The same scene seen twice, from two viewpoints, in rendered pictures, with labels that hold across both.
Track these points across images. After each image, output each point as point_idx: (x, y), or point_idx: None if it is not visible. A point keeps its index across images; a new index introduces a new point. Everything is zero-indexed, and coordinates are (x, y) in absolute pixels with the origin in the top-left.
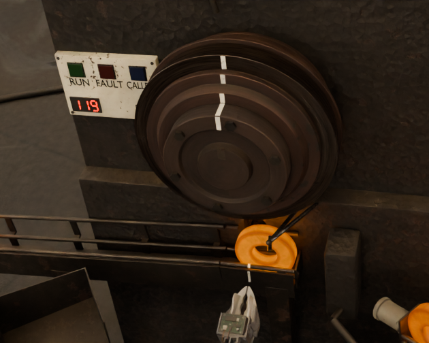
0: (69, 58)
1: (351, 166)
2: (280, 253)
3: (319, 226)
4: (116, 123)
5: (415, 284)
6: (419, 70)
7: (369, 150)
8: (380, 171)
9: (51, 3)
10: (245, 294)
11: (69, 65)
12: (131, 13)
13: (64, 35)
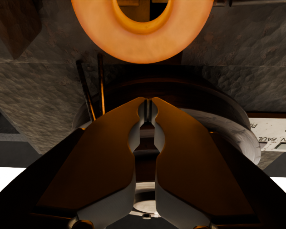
0: (282, 150)
1: (62, 77)
2: (103, 16)
3: (61, 19)
4: None
5: None
6: (49, 138)
7: (53, 92)
8: (33, 74)
9: (265, 162)
10: (150, 121)
11: (285, 149)
12: None
13: (273, 152)
